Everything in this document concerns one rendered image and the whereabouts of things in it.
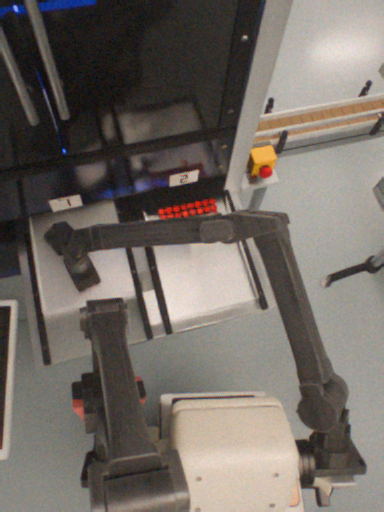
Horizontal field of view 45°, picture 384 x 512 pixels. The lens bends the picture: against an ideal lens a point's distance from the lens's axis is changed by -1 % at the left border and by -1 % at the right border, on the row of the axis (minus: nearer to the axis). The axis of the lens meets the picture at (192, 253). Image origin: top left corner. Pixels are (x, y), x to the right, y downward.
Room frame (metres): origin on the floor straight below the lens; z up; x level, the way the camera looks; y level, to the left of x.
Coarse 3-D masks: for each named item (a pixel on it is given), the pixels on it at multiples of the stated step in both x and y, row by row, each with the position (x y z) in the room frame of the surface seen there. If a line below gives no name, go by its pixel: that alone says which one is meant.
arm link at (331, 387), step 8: (328, 384) 0.15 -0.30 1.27; (336, 384) 0.15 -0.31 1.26; (328, 392) 0.13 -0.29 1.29; (336, 392) 0.14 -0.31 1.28; (344, 392) 0.14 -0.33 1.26; (336, 400) 0.12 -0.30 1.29; (344, 400) 0.13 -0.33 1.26; (344, 408) 0.11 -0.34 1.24; (344, 416) 0.10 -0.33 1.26; (336, 424) 0.08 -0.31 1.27; (344, 424) 0.08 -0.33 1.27; (328, 432) 0.06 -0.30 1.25; (336, 432) 0.06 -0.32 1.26
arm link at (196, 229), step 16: (96, 224) 0.48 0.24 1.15; (112, 224) 0.45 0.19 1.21; (128, 224) 0.44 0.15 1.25; (144, 224) 0.43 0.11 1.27; (160, 224) 0.43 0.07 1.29; (176, 224) 0.42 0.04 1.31; (192, 224) 0.42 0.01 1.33; (208, 224) 0.40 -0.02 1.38; (224, 224) 0.40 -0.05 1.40; (96, 240) 0.41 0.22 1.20; (112, 240) 0.41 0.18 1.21; (128, 240) 0.41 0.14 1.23; (144, 240) 0.41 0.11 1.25; (160, 240) 0.40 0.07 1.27; (176, 240) 0.40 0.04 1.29; (192, 240) 0.39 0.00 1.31; (208, 240) 0.38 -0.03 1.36; (224, 240) 0.37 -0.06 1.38
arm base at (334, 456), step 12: (312, 432) 0.06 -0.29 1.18; (348, 432) 0.07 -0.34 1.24; (312, 444) 0.04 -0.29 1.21; (324, 444) 0.04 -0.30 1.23; (336, 444) 0.04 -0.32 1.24; (348, 444) 0.05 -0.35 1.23; (324, 456) 0.02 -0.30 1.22; (336, 456) 0.02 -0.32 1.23; (348, 456) 0.03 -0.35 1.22; (360, 456) 0.03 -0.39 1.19; (324, 468) 0.00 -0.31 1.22; (336, 468) 0.00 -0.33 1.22; (348, 468) 0.00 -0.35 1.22; (360, 468) 0.01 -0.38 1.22
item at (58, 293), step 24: (48, 216) 0.60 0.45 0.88; (72, 216) 0.61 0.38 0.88; (96, 216) 0.63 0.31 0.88; (48, 264) 0.45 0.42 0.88; (96, 264) 0.47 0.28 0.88; (120, 264) 0.48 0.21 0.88; (48, 288) 0.38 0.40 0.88; (72, 288) 0.39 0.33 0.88; (96, 288) 0.40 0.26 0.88; (120, 288) 0.41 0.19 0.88; (48, 312) 0.30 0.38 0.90
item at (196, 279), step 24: (168, 264) 0.50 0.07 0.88; (192, 264) 0.51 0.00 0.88; (216, 264) 0.52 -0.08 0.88; (240, 264) 0.53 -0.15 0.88; (168, 288) 0.43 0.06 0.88; (192, 288) 0.44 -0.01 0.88; (216, 288) 0.45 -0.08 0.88; (240, 288) 0.46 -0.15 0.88; (168, 312) 0.35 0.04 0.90; (192, 312) 0.37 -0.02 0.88
